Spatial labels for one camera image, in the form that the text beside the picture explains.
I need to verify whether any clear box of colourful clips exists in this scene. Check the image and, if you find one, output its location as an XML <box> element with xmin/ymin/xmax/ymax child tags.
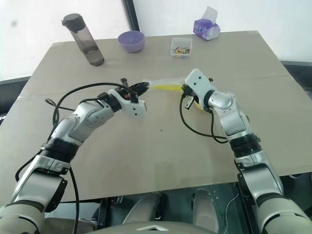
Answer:
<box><xmin>170</xmin><ymin>37</ymin><xmax>193</xmax><ymax>59</ymax></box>

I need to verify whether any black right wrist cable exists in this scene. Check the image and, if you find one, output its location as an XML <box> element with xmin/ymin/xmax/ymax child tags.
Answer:
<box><xmin>178</xmin><ymin>96</ymin><xmax>229</xmax><ymax>144</ymax></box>

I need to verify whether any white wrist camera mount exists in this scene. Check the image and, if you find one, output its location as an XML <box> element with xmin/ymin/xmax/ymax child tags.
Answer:
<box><xmin>108</xmin><ymin>88</ymin><xmax>148</xmax><ymax>119</ymax></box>
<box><xmin>184</xmin><ymin>69</ymin><xmax>216</xmax><ymax>109</ymax></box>

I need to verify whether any black left upper-arm cable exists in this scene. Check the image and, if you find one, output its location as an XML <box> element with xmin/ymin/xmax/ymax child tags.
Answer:
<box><xmin>15</xmin><ymin>156</ymin><xmax>80</xmax><ymax>232</ymax></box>

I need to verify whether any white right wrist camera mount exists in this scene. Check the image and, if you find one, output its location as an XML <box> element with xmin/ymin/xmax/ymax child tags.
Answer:
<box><xmin>184</xmin><ymin>69</ymin><xmax>216</xmax><ymax>109</ymax></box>

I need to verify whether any grey rounded robot leg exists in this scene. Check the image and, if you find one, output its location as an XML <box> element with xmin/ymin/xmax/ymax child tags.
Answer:
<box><xmin>121</xmin><ymin>192</ymin><xmax>167</xmax><ymax>226</ymax></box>
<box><xmin>192</xmin><ymin>188</ymin><xmax>230</xmax><ymax>230</ymax></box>

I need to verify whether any grey robot torso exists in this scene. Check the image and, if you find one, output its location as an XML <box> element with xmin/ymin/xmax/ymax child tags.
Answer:
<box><xmin>84</xmin><ymin>218</ymin><xmax>221</xmax><ymax>234</ymax></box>

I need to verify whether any clear plastic zip bag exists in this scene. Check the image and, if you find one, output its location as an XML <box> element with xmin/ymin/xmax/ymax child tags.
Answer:
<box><xmin>142</xmin><ymin>76</ymin><xmax>189</xmax><ymax>94</ymax></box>

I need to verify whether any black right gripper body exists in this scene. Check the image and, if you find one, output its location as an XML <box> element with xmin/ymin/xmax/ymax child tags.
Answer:
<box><xmin>182</xmin><ymin>84</ymin><xmax>200</xmax><ymax>104</ymax></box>

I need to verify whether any dark window frame post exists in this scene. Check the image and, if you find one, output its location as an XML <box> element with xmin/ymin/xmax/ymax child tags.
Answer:
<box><xmin>126</xmin><ymin>0</ymin><xmax>141</xmax><ymax>32</ymax></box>

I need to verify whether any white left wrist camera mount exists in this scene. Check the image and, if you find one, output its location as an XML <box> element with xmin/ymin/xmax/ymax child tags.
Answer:
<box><xmin>108</xmin><ymin>88</ymin><xmax>148</xmax><ymax>119</ymax></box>

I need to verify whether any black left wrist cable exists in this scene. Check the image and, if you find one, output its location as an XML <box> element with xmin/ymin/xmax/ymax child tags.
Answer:
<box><xmin>45</xmin><ymin>77</ymin><xmax>138</xmax><ymax>128</ymax></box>

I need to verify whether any brown cardboard table cover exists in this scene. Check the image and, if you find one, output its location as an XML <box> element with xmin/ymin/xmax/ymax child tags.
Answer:
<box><xmin>0</xmin><ymin>30</ymin><xmax>312</xmax><ymax>203</ymax></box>

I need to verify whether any purple plastic bowl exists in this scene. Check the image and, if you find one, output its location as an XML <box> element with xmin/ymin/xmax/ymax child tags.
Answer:
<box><xmin>117</xmin><ymin>31</ymin><xmax>146</xmax><ymax>54</ymax></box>

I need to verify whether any smoky water bottle black lid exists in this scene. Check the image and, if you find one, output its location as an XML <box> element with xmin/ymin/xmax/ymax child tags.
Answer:
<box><xmin>61</xmin><ymin>13</ymin><xmax>105</xmax><ymax>67</ymax></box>

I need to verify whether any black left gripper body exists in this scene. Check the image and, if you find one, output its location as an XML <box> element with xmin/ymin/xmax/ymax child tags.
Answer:
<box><xmin>117</xmin><ymin>82</ymin><xmax>140</xmax><ymax>103</ymax></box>

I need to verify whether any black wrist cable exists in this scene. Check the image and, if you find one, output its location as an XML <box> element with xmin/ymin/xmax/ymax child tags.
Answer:
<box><xmin>45</xmin><ymin>77</ymin><xmax>138</xmax><ymax>128</ymax></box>
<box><xmin>178</xmin><ymin>96</ymin><xmax>229</xmax><ymax>144</ymax></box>

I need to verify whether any purple tissue pack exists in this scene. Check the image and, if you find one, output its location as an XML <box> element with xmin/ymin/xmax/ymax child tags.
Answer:
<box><xmin>193</xmin><ymin>6</ymin><xmax>221</xmax><ymax>41</ymax></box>

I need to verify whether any thin white cable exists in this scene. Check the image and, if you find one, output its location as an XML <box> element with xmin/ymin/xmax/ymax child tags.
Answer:
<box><xmin>224</xmin><ymin>192</ymin><xmax>241</xmax><ymax>230</ymax></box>

